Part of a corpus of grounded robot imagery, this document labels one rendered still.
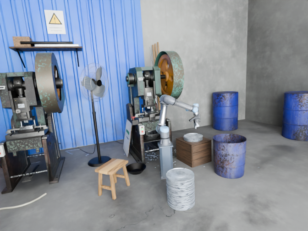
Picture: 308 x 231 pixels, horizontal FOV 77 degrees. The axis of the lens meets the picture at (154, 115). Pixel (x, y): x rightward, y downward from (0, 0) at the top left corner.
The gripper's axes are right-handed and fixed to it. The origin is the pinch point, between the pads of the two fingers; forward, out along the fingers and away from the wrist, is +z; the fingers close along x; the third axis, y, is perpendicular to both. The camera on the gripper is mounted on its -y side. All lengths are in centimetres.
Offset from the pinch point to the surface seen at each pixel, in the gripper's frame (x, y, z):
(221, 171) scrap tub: -43, 21, 50
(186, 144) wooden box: 0.9, -13.7, 24.0
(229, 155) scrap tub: -50, 29, 25
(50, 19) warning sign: 118, -225, -191
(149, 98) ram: 45, -62, -43
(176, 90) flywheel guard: 31, -20, -54
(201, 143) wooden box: -2.5, 8.1, 24.2
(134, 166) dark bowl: 5, -92, 53
